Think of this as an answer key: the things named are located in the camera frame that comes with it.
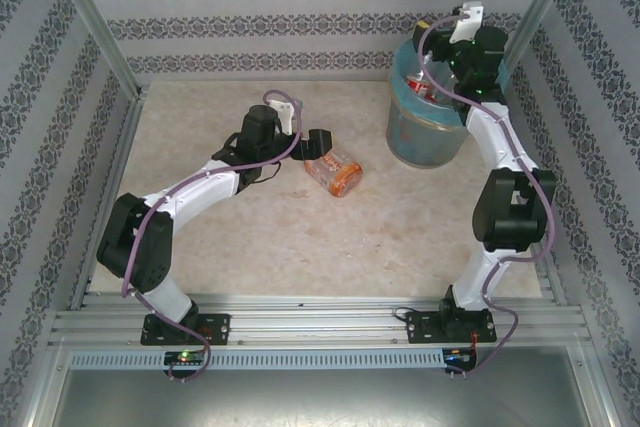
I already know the grey metal sheet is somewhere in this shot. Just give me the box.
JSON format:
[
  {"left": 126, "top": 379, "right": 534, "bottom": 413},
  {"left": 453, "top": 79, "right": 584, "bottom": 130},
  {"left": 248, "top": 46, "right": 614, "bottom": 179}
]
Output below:
[{"left": 49, "top": 366, "right": 616, "bottom": 427}]

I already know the mesh bin with blue bag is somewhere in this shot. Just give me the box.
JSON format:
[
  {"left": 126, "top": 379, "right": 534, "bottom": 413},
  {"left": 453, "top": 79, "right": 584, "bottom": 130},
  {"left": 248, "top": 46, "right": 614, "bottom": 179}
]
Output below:
[{"left": 386, "top": 34, "right": 512, "bottom": 169}]

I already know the aluminium side rail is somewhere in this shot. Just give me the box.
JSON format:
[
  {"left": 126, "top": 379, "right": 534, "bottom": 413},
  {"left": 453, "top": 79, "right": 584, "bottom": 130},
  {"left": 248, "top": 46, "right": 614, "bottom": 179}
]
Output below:
[
  {"left": 69, "top": 86, "right": 149, "bottom": 308},
  {"left": 535, "top": 246, "right": 571, "bottom": 307}
]

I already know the square bottle with orange label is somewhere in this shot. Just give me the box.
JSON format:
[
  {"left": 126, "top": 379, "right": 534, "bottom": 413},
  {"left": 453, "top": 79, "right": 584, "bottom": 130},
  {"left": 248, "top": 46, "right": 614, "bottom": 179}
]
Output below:
[{"left": 303, "top": 149, "right": 364, "bottom": 198}]

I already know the grey slotted cable duct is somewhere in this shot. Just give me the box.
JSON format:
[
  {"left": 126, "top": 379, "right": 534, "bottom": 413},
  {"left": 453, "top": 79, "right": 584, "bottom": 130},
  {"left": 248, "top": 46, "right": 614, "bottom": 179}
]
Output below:
[{"left": 68, "top": 348, "right": 479, "bottom": 371}]

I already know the short purple cable loop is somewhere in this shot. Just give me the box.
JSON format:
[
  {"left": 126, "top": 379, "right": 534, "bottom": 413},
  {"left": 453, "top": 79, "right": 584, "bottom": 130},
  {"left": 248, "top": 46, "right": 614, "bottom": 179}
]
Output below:
[{"left": 167, "top": 336, "right": 214, "bottom": 383}]

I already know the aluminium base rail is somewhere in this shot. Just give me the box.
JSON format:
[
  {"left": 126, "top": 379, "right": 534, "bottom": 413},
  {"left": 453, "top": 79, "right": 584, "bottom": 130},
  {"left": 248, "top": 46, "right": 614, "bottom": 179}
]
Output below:
[{"left": 47, "top": 291, "right": 589, "bottom": 348}]

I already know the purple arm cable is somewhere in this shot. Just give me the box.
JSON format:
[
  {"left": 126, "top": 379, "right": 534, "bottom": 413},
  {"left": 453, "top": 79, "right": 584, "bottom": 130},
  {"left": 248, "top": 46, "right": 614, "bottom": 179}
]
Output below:
[
  {"left": 119, "top": 89, "right": 306, "bottom": 348},
  {"left": 421, "top": 16, "right": 557, "bottom": 379}
]

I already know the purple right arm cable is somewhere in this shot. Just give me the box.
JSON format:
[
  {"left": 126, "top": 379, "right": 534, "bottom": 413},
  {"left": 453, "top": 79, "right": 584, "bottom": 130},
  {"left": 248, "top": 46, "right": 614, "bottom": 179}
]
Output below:
[{"left": 421, "top": 16, "right": 557, "bottom": 379}]

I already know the clear bottle with red label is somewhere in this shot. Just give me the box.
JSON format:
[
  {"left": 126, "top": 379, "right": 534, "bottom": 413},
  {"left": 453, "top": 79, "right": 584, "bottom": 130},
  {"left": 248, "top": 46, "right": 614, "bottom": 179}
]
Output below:
[{"left": 405, "top": 59, "right": 454, "bottom": 102}]

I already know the small circuit board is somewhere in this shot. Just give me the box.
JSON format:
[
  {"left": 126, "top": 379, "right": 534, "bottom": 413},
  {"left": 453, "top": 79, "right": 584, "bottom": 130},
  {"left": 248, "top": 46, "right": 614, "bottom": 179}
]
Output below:
[
  {"left": 443, "top": 348, "right": 479, "bottom": 364},
  {"left": 164, "top": 349, "right": 207, "bottom": 367}
]

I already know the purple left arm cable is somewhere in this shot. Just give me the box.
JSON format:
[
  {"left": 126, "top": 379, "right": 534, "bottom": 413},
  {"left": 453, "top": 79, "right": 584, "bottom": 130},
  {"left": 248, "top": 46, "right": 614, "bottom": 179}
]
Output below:
[{"left": 119, "top": 89, "right": 306, "bottom": 348}]

